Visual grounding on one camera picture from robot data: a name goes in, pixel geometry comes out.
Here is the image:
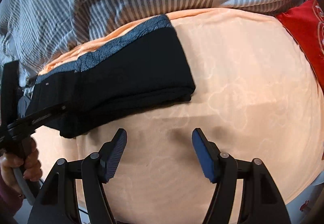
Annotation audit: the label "black pants with patterned waistband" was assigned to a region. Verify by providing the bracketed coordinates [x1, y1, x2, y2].
[26, 15, 195, 138]

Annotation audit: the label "person's left hand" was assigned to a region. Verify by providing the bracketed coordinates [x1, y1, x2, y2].
[1, 138, 42, 195]

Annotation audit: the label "peach fleece blanket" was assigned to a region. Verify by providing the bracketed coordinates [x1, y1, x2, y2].
[34, 8, 323, 223]

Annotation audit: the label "red pillow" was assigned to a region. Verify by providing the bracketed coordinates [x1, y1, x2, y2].
[276, 0, 324, 88]

